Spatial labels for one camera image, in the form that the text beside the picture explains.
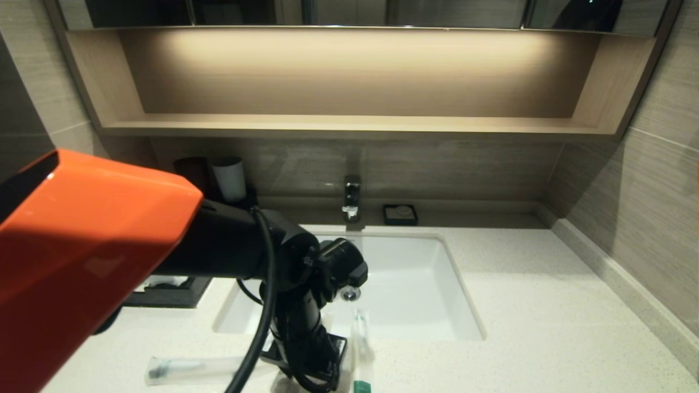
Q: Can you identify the white sink basin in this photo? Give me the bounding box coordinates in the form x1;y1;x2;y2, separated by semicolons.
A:
213;229;487;342

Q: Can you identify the long packet with green end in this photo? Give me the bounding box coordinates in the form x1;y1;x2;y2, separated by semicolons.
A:
349;307;375;393

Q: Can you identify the white cup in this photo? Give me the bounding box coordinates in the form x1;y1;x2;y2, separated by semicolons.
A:
212;157;246;204

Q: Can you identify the black plastic tray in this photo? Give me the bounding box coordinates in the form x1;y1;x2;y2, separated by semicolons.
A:
123;275;215;309

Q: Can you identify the mirror cabinet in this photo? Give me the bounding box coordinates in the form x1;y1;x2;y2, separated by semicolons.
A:
46;0;683;39

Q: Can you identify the chrome faucet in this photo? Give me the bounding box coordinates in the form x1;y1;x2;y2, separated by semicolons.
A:
342;176;362;223

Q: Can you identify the black cup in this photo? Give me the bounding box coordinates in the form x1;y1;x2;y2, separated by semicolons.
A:
174;157;212;203

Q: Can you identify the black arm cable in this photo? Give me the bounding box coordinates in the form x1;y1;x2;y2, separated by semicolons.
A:
225;206;334;393

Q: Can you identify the black soap dish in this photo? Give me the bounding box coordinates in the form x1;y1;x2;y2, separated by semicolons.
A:
383;204;418;227

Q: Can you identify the wooden wall shelf niche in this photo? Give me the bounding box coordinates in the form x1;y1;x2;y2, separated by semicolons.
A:
66;28;656;140

